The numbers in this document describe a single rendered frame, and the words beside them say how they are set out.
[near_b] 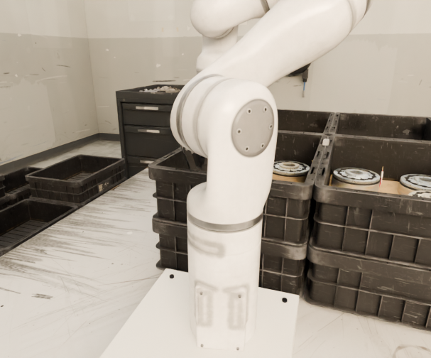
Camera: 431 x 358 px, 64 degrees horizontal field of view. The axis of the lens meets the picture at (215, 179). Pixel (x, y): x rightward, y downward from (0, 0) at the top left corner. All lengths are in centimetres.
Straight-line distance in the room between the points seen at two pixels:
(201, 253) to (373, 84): 379
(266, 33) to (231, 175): 18
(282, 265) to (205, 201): 30
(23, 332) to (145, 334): 24
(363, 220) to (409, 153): 39
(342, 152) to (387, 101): 323
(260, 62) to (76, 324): 50
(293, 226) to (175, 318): 24
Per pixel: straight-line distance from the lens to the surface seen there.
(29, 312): 72
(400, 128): 134
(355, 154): 94
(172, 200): 65
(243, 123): 34
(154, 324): 53
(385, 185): 92
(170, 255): 72
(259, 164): 37
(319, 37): 45
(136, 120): 241
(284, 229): 61
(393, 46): 412
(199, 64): 65
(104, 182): 181
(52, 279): 79
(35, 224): 184
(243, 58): 43
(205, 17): 63
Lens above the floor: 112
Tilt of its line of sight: 20 degrees down
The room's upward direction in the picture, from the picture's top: straight up
